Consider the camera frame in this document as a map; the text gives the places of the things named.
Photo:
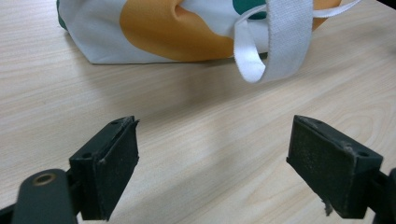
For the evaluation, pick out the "white orange green tote bag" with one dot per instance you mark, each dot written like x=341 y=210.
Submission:
x=174 y=34

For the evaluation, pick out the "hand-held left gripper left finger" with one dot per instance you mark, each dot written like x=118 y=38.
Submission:
x=109 y=168

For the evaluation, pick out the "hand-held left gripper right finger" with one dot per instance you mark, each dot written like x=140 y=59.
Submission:
x=330 y=174

